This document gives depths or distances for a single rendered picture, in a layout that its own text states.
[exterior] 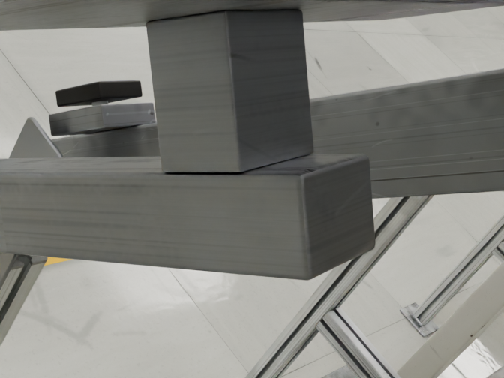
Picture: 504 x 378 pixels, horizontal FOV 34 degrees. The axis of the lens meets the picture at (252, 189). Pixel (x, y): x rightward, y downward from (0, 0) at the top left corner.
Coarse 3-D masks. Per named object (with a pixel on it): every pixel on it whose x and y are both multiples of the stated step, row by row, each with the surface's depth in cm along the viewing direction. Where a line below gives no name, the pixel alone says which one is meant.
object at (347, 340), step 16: (32, 128) 60; (16, 144) 61; (32, 144) 60; (48, 144) 59; (0, 256) 64; (16, 256) 63; (0, 272) 65; (0, 288) 65; (336, 320) 137; (336, 336) 138; (352, 336) 136; (352, 352) 135; (368, 352) 135; (352, 368) 136; (368, 368) 134; (384, 368) 135
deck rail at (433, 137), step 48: (336, 96) 48; (384, 96) 46; (432, 96) 44; (480, 96) 43; (96, 144) 62; (144, 144) 59; (336, 144) 49; (384, 144) 47; (432, 144) 45; (480, 144) 43; (384, 192) 47; (432, 192) 45; (480, 192) 44
